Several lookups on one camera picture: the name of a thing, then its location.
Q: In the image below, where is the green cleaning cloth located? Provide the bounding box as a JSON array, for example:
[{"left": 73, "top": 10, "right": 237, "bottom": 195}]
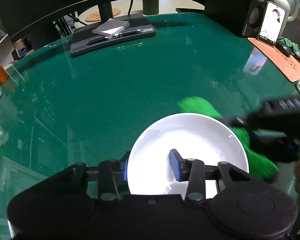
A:
[{"left": 178, "top": 96, "right": 279, "bottom": 181}]

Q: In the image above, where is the tan cork mouse pad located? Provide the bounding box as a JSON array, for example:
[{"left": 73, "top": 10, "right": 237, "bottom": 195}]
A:
[{"left": 248, "top": 38, "right": 300, "bottom": 82}]

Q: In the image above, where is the black computer mouse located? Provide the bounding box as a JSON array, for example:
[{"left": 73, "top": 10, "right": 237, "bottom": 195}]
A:
[{"left": 275, "top": 41, "right": 292, "bottom": 57}]

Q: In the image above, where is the dark green cloth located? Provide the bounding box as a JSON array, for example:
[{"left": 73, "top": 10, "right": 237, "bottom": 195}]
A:
[{"left": 278, "top": 36, "right": 299, "bottom": 54}]

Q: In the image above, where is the smartphone with white screen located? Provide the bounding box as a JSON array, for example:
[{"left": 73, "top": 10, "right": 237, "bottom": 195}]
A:
[{"left": 257, "top": 1, "right": 286, "bottom": 47}]

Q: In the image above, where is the black speaker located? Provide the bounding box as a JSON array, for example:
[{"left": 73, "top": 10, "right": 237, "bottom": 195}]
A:
[{"left": 204, "top": 0, "right": 274, "bottom": 38}]

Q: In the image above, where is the pale green kettle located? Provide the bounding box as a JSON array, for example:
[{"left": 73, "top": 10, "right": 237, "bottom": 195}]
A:
[{"left": 274, "top": 0, "right": 300, "bottom": 35}]

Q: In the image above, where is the grey notepad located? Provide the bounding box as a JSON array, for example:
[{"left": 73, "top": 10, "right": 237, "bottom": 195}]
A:
[{"left": 92, "top": 19, "right": 130, "bottom": 36}]

